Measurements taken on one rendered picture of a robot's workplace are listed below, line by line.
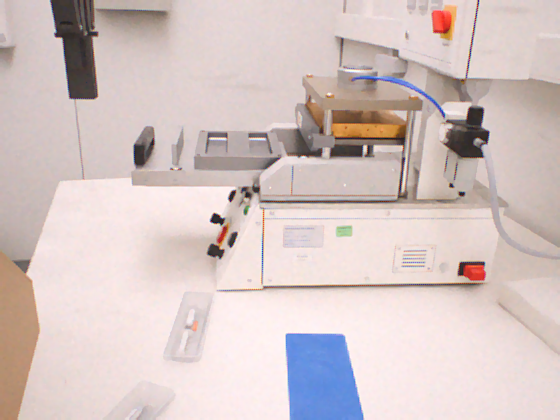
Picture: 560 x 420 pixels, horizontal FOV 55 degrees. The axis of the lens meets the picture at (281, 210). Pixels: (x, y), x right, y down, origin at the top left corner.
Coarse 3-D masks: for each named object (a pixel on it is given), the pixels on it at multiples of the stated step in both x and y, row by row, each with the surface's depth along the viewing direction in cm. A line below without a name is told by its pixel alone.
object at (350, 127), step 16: (320, 112) 106; (336, 112) 107; (352, 112) 105; (368, 112) 108; (384, 112) 108; (320, 128) 97; (336, 128) 97; (352, 128) 98; (368, 128) 98; (384, 128) 98; (400, 128) 99; (336, 144) 99; (352, 144) 99; (368, 144) 99; (384, 144) 99; (400, 144) 100
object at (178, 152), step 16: (160, 144) 113; (176, 144) 99; (192, 144) 114; (160, 160) 102; (176, 160) 100; (192, 160) 103; (144, 176) 97; (160, 176) 97; (176, 176) 97; (192, 176) 98; (208, 176) 98; (224, 176) 98; (240, 176) 98; (256, 176) 99
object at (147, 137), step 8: (144, 128) 110; (152, 128) 111; (144, 136) 103; (152, 136) 110; (136, 144) 98; (144, 144) 100; (152, 144) 112; (136, 152) 99; (144, 152) 99; (136, 160) 99; (144, 160) 99
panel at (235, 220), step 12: (252, 192) 104; (228, 204) 126; (252, 204) 100; (228, 216) 119; (240, 216) 106; (228, 228) 112; (240, 228) 101; (228, 252) 102; (216, 264) 109; (216, 276) 103
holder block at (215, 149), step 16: (208, 144) 111; (224, 144) 111; (240, 144) 106; (256, 144) 112; (272, 144) 107; (208, 160) 98; (224, 160) 98; (240, 160) 98; (256, 160) 99; (272, 160) 99
